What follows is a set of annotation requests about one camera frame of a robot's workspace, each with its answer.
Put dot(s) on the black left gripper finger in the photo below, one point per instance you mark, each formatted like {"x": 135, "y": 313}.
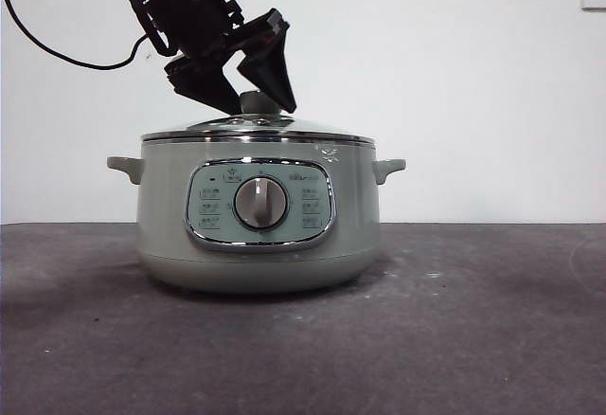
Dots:
{"x": 201, "y": 78}
{"x": 272, "y": 74}

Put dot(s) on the glass lid with green knob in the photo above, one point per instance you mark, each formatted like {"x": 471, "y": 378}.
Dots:
{"x": 312, "y": 127}

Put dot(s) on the pale green electric pot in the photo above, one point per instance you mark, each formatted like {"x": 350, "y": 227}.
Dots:
{"x": 161, "y": 225}

